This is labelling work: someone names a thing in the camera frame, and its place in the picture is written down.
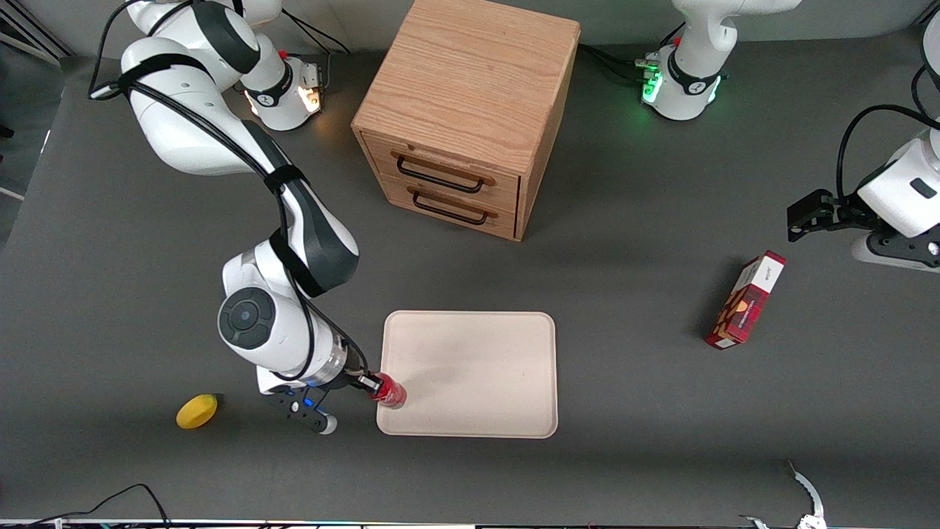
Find wooden drawer cabinet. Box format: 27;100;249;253
351;0;582;242

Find wooden drawer with smaller front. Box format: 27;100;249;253
377;173;518;240

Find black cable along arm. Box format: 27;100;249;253
836;65;940;201
88;0;368;383

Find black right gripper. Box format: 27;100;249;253
317;345;386;396

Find black cable along right arm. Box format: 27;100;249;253
88;0;368;383

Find white curved plastic strip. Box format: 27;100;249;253
739;460;828;529

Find yellow lemon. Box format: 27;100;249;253
176;394;219;431

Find red coke bottle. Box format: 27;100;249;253
369;373;408;410

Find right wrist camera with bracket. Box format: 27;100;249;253
256;366;340;436

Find black cables at left base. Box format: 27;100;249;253
579;21;687;83

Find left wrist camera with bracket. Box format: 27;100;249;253
850;229;940;274

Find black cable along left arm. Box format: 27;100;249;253
836;65;940;201

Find beige plastic tray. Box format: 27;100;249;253
376;310;559;439

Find black cables at right base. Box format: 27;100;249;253
279;9;353;93

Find thin black cable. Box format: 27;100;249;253
22;483;171;528

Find wooden drawer with larger front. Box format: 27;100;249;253
361;132;522;214

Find red plaid snack box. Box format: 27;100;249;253
705;250;787;351

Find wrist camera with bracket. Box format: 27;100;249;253
850;229;940;274
256;366;340;436

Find black cables at base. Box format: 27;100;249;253
579;21;687;83
279;9;353;93

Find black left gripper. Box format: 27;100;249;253
787;189;881;244

